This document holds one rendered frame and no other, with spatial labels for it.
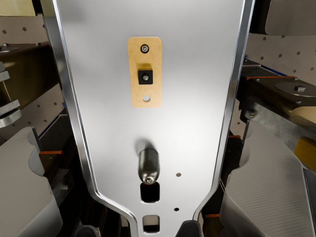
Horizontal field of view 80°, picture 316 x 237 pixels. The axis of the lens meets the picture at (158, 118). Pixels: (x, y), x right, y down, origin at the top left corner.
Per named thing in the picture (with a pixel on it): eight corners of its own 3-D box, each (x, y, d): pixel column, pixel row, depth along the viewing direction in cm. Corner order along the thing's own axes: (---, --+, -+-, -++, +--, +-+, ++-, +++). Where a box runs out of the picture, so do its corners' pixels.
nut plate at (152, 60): (161, 106, 25) (161, 110, 24) (132, 106, 25) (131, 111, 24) (161, 36, 21) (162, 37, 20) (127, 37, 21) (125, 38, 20)
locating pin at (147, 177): (158, 158, 31) (161, 190, 25) (139, 159, 31) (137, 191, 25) (158, 142, 29) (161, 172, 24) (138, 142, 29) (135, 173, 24)
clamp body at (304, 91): (244, 75, 55) (367, 149, 24) (203, 76, 55) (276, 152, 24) (249, 52, 52) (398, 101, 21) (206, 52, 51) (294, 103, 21)
